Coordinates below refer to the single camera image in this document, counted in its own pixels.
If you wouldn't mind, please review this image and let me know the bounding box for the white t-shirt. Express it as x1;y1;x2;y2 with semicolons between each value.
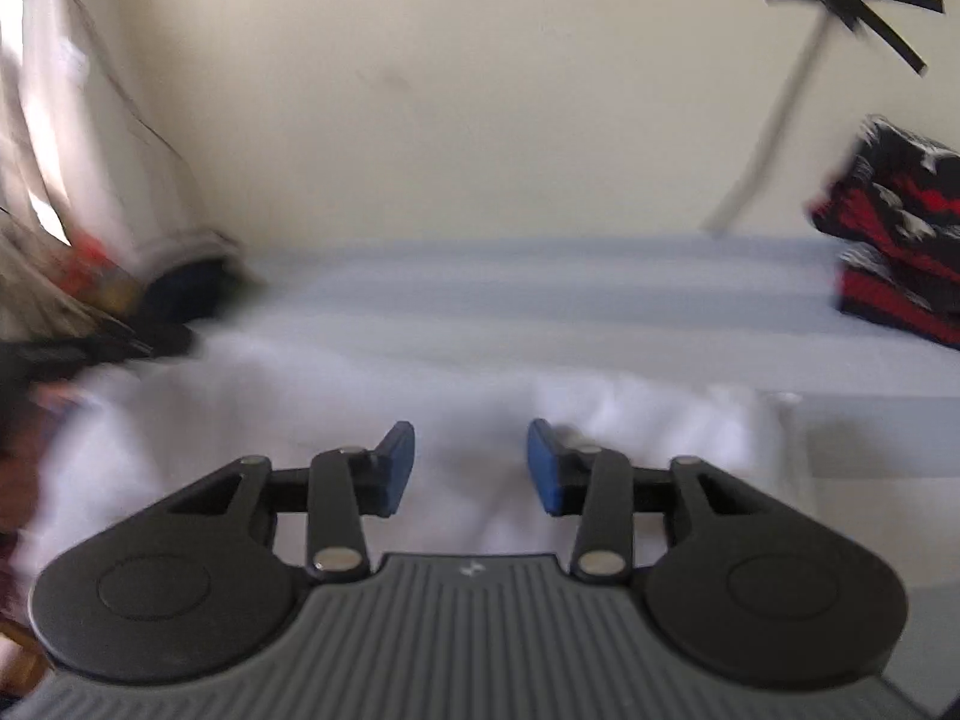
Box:
13;333;814;580

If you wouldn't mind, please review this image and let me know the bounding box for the red black patterned garment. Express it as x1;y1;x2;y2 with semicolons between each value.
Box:
809;115;958;349

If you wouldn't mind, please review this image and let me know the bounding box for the black garment with white stripes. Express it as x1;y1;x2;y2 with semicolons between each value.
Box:
128;229;247;353

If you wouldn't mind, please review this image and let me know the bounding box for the beige curtain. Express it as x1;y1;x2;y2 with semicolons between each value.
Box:
2;0;224;280

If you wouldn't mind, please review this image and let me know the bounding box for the grey wall cable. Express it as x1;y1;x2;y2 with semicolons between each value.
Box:
700;21;835;236

